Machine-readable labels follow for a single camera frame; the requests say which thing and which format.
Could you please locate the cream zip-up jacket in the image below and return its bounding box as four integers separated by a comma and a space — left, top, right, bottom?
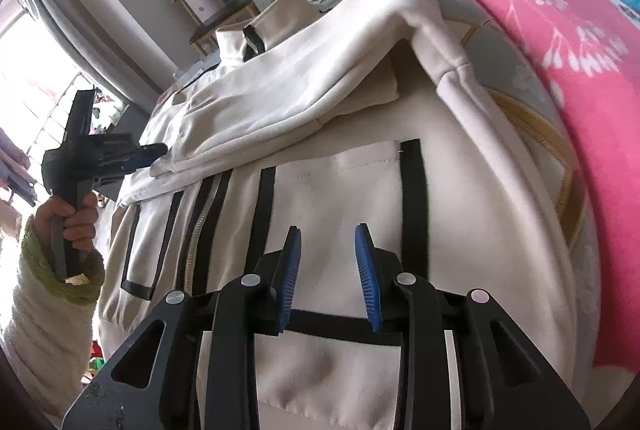
94, 0, 584, 430

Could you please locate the grey curtain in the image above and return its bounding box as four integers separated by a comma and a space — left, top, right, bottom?
17, 0, 164, 114

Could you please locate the person's left hand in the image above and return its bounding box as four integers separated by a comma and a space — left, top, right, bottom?
32, 192, 98, 253

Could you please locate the wooden chair black seat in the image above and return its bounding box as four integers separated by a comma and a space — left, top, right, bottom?
172, 0, 259, 59

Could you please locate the pink floral blanket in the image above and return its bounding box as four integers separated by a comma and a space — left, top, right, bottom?
478, 0, 639, 372

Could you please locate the left forearm knit sleeve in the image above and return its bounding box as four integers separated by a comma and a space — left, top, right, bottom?
1, 219, 105, 424

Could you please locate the patterned blue tablecloth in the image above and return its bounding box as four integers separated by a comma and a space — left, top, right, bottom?
150, 0, 601, 391

